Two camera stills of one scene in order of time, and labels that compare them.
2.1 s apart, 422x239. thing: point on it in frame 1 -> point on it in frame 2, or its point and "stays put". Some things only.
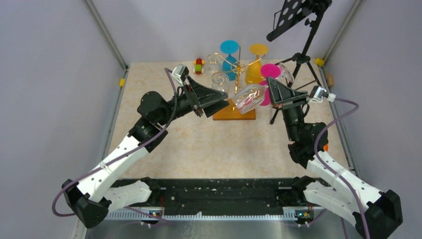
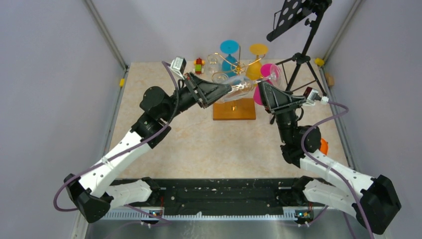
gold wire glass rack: (230, 112) stays put
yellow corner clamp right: (320, 62) stays put
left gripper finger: (211, 110) -> (207, 101)
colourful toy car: (198, 63) stays put
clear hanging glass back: (213, 63) stays put
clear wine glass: (249, 97) -> (241, 87)
